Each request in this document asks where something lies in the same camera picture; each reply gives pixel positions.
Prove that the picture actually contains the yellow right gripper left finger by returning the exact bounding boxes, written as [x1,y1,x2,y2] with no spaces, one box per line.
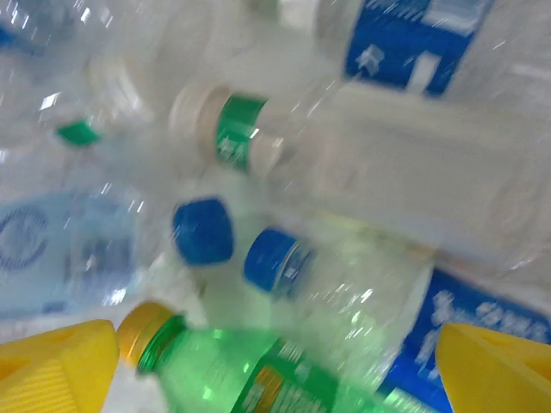
[0,318,121,413]

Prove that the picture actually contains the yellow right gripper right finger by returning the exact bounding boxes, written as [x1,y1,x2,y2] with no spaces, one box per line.
[434,322,551,413]

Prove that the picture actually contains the small Pocari Sweat bottle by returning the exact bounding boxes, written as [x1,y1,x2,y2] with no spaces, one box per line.
[378,266,551,413]

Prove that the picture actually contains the bluish bottle blue cap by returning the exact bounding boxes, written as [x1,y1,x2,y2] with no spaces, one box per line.
[0,195,236,319]

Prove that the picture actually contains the green bottle yellow cap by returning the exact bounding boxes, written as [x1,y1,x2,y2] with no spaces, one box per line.
[115,300,440,413]

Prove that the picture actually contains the clear bottle green label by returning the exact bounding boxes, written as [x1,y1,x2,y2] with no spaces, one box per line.
[42,55,152,150]
[168,81,551,268]

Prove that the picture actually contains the clear bottle blue cap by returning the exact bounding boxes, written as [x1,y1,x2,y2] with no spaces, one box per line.
[243,227,431,388]

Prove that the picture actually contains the large Pocari Sweat bottle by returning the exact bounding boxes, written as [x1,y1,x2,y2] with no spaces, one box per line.
[313,0,551,98]

